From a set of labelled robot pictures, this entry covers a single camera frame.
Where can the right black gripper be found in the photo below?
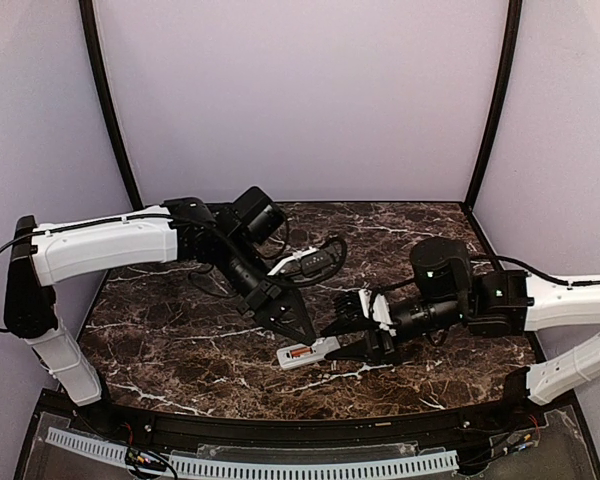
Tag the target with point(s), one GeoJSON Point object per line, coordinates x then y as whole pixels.
{"type": "Point", "coordinates": [380, 330]}

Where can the orange AAA battery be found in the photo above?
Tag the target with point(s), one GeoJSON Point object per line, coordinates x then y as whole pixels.
{"type": "Point", "coordinates": [299, 353]}

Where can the white remote control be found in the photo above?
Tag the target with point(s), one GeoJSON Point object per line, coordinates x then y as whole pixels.
{"type": "Point", "coordinates": [286, 363]}

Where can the white battery compartment cover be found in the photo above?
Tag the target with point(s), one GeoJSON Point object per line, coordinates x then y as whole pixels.
{"type": "Point", "coordinates": [326, 344]}

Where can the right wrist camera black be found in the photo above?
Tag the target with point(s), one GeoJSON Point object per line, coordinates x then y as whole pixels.
{"type": "Point", "coordinates": [364, 303]}

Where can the black frame post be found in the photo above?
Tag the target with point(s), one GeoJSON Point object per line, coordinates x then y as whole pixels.
{"type": "Point", "coordinates": [506, 59]}
{"type": "Point", "coordinates": [106, 102]}

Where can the white slotted cable duct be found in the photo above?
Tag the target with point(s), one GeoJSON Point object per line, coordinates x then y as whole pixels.
{"type": "Point", "coordinates": [393, 461]}

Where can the right black frame post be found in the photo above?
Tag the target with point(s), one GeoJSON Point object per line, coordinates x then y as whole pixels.
{"type": "Point", "coordinates": [506, 59]}

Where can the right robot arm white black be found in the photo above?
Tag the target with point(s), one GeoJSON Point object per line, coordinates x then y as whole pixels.
{"type": "Point", "coordinates": [496, 304]}

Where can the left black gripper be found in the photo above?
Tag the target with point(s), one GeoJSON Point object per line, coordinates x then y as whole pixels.
{"type": "Point", "coordinates": [261, 298]}

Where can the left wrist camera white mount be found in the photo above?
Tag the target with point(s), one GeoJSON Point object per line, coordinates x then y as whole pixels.
{"type": "Point", "coordinates": [309, 265]}

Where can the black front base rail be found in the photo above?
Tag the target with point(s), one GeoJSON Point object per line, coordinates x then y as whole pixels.
{"type": "Point", "coordinates": [462, 428]}

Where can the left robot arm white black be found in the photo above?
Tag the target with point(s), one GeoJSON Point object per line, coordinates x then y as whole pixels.
{"type": "Point", "coordinates": [225, 237]}

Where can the left black frame post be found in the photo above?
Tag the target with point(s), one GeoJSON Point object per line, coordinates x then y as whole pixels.
{"type": "Point", "coordinates": [106, 102]}

